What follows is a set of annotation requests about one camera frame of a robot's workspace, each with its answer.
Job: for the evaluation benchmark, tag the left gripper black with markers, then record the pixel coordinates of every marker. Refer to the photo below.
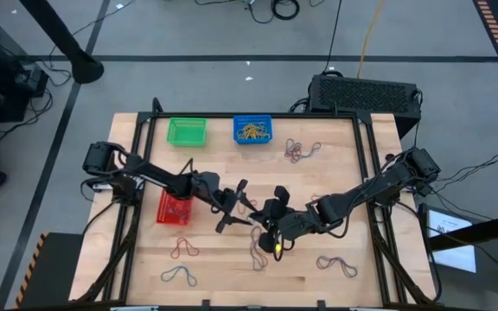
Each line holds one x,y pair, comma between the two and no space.
221,201

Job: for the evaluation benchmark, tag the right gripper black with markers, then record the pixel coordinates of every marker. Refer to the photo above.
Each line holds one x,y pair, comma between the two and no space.
296,224

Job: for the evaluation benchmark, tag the yellow rubber band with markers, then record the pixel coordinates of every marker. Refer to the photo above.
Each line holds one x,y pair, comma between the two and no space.
259,134
264,128
249,131
242,135
278,247

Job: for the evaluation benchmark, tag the blurred rubber bands edge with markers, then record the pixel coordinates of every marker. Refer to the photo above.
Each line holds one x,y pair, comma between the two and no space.
175,211

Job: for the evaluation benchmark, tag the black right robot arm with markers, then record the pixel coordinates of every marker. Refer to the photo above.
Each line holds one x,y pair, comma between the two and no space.
374,185

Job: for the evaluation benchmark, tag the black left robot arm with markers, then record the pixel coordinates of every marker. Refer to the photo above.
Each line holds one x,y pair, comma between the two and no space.
154,173

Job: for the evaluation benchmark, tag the red plastic basket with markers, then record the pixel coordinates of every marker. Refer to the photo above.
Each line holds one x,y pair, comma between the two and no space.
162,216

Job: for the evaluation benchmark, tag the blue plastic basket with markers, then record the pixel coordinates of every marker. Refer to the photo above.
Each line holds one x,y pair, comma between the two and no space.
238,120

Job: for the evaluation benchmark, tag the green plastic basket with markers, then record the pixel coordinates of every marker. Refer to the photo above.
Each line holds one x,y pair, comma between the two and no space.
186,131

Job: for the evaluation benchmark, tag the black perforated computer case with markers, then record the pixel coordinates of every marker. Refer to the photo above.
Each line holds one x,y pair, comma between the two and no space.
361,95

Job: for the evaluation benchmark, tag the white screen monitor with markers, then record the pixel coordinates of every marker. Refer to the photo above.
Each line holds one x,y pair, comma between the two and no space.
456,259

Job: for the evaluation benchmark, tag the black hazard-striped platform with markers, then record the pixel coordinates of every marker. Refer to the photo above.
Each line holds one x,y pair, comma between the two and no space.
54,268

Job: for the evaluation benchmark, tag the black stand pole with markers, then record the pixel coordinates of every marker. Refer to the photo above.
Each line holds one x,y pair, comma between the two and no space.
80,65

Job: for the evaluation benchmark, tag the black metal beam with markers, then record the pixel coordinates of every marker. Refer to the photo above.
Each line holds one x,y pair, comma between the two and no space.
491,226

